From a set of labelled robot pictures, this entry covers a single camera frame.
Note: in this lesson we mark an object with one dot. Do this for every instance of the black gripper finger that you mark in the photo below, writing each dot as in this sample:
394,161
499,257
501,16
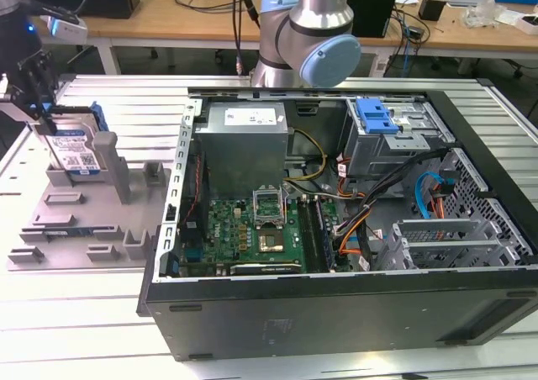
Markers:
42,86

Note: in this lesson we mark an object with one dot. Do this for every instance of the hard disk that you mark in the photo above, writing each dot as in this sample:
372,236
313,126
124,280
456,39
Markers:
71,153

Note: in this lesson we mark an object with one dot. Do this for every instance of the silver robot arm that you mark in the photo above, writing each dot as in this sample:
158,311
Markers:
319,14

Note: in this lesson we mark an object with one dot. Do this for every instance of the grey disk bay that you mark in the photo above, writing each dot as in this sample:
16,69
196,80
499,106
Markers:
441,228

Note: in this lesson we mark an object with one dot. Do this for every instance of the grey parts rack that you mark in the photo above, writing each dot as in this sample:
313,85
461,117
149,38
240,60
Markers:
84,212

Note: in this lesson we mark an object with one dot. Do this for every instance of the dark RAM stick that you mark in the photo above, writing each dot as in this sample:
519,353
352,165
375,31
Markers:
67,231

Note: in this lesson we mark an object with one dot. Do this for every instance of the wooden desk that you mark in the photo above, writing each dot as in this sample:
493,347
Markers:
189,22

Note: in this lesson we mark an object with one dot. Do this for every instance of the black case fan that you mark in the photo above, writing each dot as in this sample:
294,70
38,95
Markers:
195,178

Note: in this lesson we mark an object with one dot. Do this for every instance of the grey power supply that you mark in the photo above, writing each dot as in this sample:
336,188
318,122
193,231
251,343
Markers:
239,161

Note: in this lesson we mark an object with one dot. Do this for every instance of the green motherboard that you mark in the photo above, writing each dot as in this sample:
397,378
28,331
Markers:
227,237

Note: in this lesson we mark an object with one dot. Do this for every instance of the CPU socket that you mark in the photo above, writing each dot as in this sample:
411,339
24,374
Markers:
272,241

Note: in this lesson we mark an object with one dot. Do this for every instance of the black graphics card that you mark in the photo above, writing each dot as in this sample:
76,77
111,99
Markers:
269,269

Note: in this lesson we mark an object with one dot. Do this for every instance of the black RAM slot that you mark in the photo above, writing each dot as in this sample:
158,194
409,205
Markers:
324,237
309,237

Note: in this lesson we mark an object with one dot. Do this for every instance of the blue drive latch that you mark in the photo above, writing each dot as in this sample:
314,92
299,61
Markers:
372,115

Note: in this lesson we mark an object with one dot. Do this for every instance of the black speaker box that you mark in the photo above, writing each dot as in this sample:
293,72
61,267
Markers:
374,10

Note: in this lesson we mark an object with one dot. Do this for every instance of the black PC case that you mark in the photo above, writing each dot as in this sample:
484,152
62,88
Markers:
294,317

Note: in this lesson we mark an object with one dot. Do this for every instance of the grey drive cage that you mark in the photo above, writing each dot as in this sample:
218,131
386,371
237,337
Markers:
378,157

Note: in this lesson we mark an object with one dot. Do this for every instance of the small black box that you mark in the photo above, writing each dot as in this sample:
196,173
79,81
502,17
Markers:
432,8

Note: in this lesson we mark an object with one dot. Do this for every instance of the clear plastic bag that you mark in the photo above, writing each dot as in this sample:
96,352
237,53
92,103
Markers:
483,14

